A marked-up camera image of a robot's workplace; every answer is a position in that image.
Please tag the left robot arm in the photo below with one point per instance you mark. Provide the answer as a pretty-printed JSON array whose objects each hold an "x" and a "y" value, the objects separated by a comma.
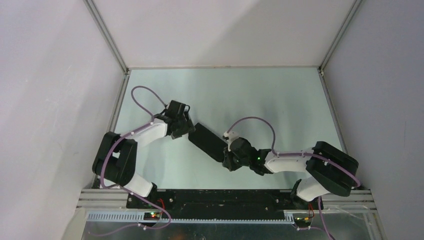
[{"x": 116, "y": 158}]

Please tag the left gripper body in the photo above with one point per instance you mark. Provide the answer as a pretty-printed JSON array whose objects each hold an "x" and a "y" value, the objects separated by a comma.
[{"x": 185, "y": 126}]

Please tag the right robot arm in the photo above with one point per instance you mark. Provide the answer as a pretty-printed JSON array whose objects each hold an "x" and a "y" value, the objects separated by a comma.
[{"x": 330, "y": 170}]

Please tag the right controller board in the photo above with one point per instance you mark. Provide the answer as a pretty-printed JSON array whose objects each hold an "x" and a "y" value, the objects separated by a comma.
[{"x": 303, "y": 220}]

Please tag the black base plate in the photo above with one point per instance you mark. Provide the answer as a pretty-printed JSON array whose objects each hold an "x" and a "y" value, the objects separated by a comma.
[{"x": 229, "y": 204}]

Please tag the black zip tool case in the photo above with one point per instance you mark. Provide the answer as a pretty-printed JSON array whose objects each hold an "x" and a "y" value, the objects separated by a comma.
[{"x": 208, "y": 142}]

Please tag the left controller board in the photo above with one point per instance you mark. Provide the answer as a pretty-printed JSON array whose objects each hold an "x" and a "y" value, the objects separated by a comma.
[{"x": 152, "y": 216}]

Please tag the controller board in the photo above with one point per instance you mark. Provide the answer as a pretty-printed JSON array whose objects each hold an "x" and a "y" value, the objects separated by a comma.
[
  {"x": 303, "y": 220},
  {"x": 152, "y": 216}
]

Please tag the aluminium corner frame post right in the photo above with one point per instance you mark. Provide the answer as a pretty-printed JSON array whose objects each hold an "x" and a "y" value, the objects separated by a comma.
[{"x": 340, "y": 34}]

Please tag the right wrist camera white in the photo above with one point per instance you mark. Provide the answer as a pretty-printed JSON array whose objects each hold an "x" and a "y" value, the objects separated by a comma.
[{"x": 230, "y": 137}]

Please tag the aluminium corner frame post left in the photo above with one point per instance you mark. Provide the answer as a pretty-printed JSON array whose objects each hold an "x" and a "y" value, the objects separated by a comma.
[{"x": 106, "y": 34}]

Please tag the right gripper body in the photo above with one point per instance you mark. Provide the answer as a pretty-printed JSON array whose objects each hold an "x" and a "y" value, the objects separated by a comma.
[{"x": 234, "y": 162}]

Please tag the aluminium corner frame post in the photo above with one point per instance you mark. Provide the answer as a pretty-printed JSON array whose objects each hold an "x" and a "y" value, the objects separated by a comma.
[
  {"x": 106, "y": 34},
  {"x": 340, "y": 34}
]

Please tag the aluminium front rail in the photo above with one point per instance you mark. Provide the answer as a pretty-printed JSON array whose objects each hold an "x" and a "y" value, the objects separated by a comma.
[{"x": 119, "y": 206}]

